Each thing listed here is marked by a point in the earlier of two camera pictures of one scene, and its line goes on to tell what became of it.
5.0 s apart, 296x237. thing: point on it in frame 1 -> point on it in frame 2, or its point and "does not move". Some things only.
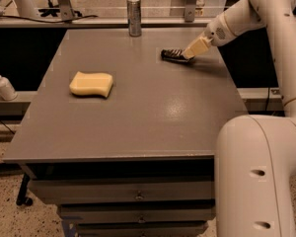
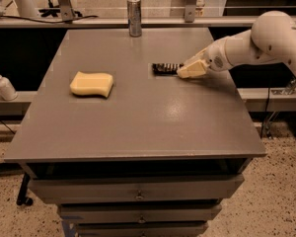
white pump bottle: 4,86 does not move
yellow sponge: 92,83 does not move
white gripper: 218,33 -> 214,59
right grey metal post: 190,3 does not move
